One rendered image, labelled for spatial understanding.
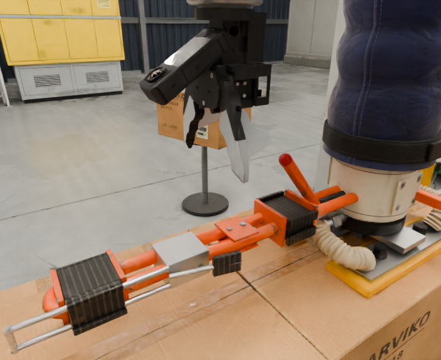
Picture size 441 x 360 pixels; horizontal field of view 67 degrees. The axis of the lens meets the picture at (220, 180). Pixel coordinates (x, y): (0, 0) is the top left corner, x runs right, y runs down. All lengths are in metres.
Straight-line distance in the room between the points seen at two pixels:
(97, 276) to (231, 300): 0.26
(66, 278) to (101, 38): 7.44
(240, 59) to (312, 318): 0.43
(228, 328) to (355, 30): 0.56
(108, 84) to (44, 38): 1.44
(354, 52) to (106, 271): 0.54
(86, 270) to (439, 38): 0.63
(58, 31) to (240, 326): 7.33
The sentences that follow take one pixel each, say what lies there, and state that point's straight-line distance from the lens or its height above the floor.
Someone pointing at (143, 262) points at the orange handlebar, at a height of 1.07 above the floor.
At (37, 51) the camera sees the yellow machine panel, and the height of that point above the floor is 0.96.
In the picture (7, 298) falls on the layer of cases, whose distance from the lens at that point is 1.42.
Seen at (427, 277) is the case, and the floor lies 0.95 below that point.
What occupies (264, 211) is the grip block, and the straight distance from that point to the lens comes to 0.61.
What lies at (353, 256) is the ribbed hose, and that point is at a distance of 0.66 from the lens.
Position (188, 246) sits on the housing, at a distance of 0.53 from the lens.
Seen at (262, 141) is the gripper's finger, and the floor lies 1.26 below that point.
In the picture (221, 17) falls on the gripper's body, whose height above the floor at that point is 1.40.
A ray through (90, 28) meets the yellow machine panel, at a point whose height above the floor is 1.35.
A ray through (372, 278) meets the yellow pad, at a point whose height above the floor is 0.97.
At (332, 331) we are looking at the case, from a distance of 0.62.
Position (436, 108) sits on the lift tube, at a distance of 0.69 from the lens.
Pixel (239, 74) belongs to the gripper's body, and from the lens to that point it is 0.43.
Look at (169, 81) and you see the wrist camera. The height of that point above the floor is 1.34.
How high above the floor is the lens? 1.39
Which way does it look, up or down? 25 degrees down
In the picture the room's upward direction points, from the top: straight up
